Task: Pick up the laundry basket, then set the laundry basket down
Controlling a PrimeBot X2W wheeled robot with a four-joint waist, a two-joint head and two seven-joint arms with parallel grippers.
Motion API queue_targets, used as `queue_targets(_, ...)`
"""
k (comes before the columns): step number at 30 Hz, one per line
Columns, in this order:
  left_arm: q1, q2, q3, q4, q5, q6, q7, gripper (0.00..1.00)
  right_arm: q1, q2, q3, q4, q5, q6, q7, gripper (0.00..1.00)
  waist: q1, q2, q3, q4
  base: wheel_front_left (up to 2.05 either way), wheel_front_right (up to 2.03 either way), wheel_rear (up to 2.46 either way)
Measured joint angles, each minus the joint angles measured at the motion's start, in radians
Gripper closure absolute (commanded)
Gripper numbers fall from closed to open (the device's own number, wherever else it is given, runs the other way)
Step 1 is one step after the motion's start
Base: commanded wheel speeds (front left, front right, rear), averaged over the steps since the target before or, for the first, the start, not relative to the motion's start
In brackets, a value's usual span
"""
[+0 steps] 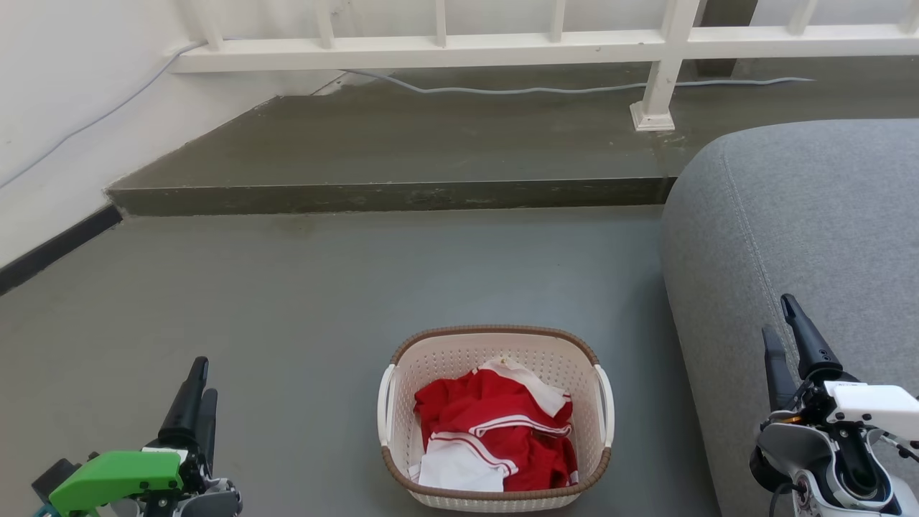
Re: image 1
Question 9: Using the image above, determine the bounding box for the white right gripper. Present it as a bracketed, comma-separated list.
[762, 294, 919, 452]

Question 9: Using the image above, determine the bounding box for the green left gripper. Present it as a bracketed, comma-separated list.
[32, 357, 218, 517]

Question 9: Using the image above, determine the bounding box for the cream perforated laundry basket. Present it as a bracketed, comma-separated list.
[377, 325, 616, 513]

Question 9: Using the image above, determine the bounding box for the grey fabric sofa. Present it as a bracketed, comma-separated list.
[661, 118, 919, 517]

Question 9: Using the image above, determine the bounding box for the black skirting board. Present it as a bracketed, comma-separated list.
[0, 204, 123, 297]

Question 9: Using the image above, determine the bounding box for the red and white garment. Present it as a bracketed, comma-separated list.
[408, 357, 579, 493]

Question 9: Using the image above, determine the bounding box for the dark grey pillar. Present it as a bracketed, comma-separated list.
[694, 0, 759, 79]

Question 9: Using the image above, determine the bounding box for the white railing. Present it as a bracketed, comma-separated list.
[169, 0, 919, 133]

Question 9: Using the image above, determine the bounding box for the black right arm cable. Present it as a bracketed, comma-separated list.
[767, 480, 806, 517]

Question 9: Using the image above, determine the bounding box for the light grey cable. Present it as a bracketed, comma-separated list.
[0, 39, 816, 190]

